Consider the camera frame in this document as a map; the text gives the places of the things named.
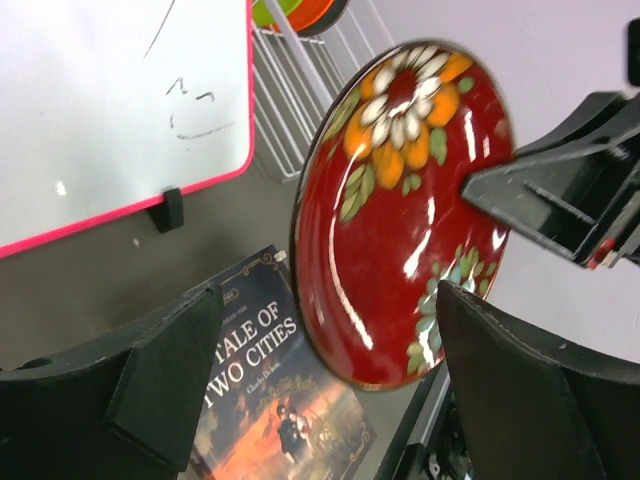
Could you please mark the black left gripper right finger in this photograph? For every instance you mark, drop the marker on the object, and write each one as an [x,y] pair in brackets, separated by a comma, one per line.
[532,404]

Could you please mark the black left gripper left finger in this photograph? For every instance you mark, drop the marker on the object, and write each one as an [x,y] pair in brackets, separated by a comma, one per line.
[124,405]

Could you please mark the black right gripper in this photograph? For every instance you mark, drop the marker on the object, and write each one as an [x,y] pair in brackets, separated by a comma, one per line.
[574,191]

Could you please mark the red floral plate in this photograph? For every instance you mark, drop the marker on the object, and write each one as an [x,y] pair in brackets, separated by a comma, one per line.
[378,220]

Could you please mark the Tale of Two Cities book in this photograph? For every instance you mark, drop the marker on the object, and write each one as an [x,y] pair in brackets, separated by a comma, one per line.
[271,409]

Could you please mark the dark teal ceramic plate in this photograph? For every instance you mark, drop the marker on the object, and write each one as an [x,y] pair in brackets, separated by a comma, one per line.
[329,18]

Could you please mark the pink framed whiteboard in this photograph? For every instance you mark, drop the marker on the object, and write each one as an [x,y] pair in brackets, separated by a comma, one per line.
[108,105]

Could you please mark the orange plate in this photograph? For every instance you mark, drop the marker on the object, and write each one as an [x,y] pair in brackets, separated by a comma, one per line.
[307,13]

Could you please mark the white wire dish rack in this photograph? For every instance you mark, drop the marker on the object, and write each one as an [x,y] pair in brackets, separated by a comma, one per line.
[297,77]

